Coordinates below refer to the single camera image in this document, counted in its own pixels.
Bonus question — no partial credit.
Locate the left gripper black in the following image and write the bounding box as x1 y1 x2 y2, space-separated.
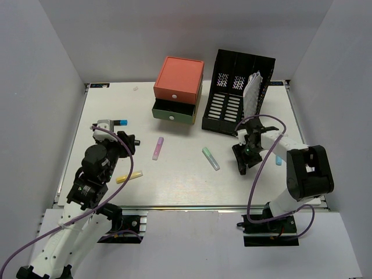
94 130 136 182

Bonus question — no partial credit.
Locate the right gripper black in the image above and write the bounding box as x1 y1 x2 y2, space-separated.
232 140 264 171

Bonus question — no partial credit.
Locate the white spiral notebook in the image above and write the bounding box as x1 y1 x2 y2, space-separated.
243 71 262 117

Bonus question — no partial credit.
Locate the green drawer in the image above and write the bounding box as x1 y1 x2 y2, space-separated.
152 99 196 124

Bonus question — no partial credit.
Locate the orange top drawer box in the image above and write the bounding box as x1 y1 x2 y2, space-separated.
153 56 204 105

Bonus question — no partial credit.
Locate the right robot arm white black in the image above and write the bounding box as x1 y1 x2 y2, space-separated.
232 126 334 232

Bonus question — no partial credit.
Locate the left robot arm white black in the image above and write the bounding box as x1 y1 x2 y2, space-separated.
16 128 140 278

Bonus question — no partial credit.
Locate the black blue highlighter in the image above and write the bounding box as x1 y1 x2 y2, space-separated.
113 120 128 126

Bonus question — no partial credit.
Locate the pastel yellow highlighter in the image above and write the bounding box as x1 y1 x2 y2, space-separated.
116 171 143 184

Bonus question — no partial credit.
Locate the pastel green highlighter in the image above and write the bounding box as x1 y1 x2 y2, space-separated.
202 147 220 171

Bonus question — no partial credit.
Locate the pastel blue highlighter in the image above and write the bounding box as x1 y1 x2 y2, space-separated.
276 155 282 166

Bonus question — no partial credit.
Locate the pastel purple highlighter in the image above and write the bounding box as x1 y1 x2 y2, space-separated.
152 137 164 160

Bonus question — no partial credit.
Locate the black file organizer rack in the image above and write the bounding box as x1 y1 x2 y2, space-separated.
202 49 276 136

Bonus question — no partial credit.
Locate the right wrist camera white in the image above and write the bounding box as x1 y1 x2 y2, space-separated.
237 129 248 146

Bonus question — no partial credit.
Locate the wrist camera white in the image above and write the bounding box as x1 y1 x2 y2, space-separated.
92 119 117 142
237 129 248 146

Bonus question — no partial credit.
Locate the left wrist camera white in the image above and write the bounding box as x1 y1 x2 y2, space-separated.
92 119 117 142

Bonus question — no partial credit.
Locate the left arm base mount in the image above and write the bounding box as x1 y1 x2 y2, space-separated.
96 203 147 244

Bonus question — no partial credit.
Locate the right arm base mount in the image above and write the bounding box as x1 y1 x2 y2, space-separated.
237 215 299 247

